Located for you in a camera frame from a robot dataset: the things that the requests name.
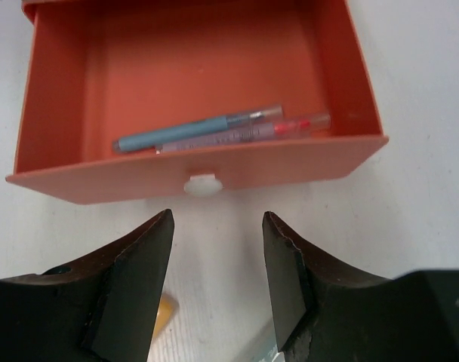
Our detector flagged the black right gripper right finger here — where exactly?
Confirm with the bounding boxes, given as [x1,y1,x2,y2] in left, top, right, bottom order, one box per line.
[263,212,459,361]

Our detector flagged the blue clear pen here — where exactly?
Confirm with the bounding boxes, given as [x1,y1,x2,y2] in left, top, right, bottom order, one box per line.
[112,105,283,154]

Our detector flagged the orange cap highlighter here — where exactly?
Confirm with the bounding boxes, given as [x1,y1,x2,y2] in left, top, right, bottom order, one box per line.
[152,293,177,339]

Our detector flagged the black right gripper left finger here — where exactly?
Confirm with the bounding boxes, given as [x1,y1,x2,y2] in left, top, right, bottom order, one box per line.
[0,210,174,361]

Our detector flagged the pink clear pen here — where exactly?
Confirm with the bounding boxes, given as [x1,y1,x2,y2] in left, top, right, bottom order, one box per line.
[156,113,331,154]

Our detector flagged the red drawer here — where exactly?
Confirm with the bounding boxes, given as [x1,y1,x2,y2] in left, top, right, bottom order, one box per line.
[7,1,388,204]

